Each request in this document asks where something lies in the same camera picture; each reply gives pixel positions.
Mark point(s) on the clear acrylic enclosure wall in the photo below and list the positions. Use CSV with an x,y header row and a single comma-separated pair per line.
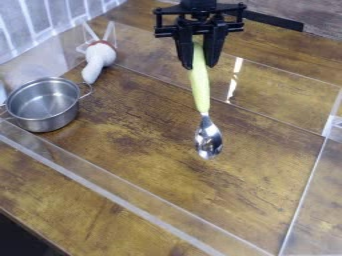
x,y
116,186

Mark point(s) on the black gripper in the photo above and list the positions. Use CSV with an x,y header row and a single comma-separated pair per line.
x,y
199,17

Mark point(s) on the black bar on table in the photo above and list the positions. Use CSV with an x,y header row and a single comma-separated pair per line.
x,y
274,21

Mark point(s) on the green handled metal spoon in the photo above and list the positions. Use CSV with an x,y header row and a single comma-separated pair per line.
x,y
208,142

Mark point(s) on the small steel pot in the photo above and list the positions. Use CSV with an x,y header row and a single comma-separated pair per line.
x,y
44,104

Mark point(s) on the white toy mushroom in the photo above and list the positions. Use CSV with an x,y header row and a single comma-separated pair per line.
x,y
100,55

